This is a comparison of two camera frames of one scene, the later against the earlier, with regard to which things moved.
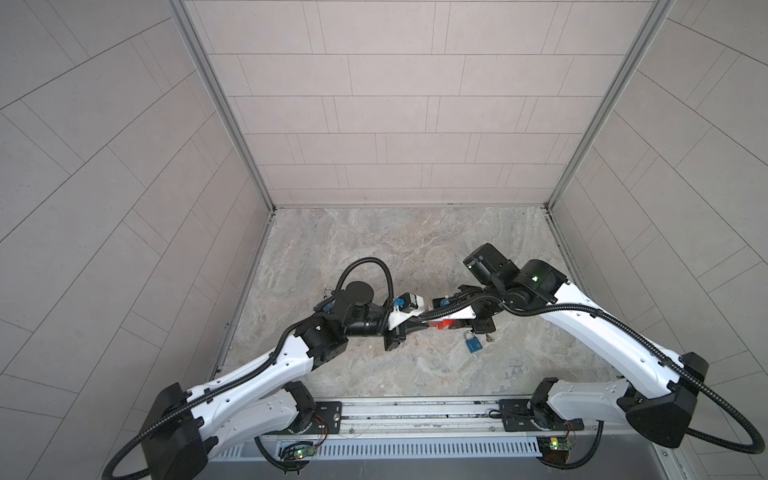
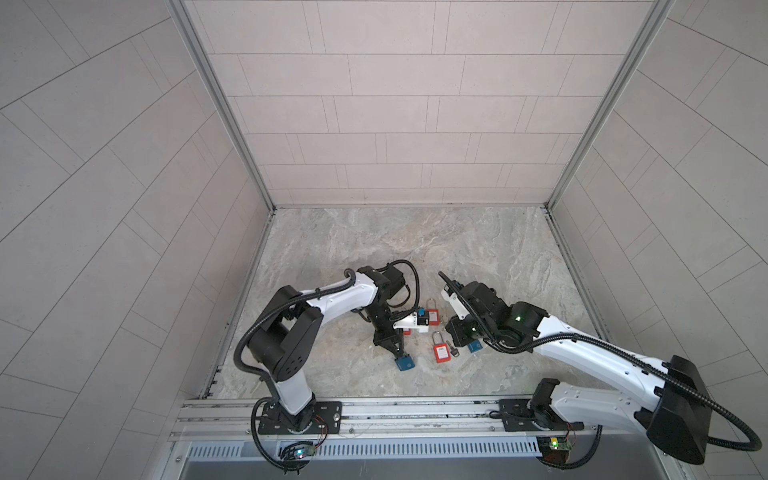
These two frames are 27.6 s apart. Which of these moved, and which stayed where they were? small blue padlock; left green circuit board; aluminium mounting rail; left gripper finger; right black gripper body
Moved: right black gripper body; left gripper finger
Stayed: aluminium mounting rail; small blue padlock; left green circuit board
